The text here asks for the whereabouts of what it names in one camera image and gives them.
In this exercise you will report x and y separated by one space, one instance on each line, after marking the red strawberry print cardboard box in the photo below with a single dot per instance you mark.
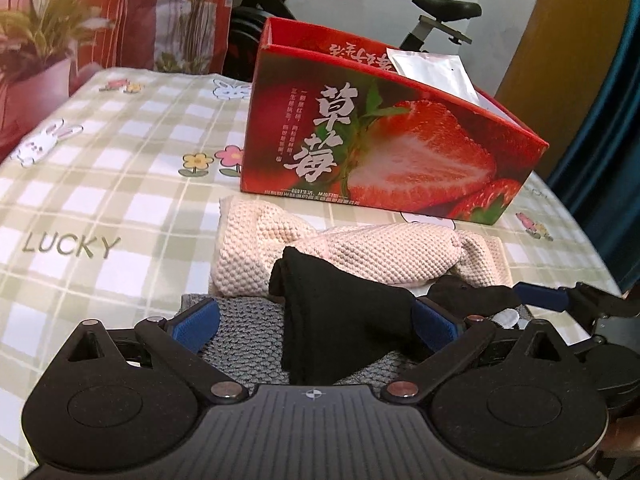
400 150

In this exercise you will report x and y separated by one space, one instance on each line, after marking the red printed curtain with plants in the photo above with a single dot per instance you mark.
75 25

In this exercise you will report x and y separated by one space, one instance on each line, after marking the black exercise bike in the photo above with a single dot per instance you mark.
280 5

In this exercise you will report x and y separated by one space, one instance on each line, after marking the pink waffle knit towel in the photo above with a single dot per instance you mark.
360 250

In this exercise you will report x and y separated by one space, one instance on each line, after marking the black knit cloth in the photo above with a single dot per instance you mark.
330 320

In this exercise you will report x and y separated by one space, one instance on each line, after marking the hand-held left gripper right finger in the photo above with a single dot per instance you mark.
434 324

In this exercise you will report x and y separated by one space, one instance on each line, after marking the grey waffle knit towel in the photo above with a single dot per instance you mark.
250 340

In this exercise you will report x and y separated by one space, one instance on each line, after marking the white flat packet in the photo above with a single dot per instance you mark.
435 72

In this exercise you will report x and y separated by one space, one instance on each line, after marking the dark blue curtain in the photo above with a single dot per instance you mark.
607 160

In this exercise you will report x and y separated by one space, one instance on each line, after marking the wooden door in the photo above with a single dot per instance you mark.
550 35

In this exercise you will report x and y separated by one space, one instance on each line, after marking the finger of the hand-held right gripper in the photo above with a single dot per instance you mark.
542 296

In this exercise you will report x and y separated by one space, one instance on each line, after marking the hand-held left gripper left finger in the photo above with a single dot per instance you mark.
197 321

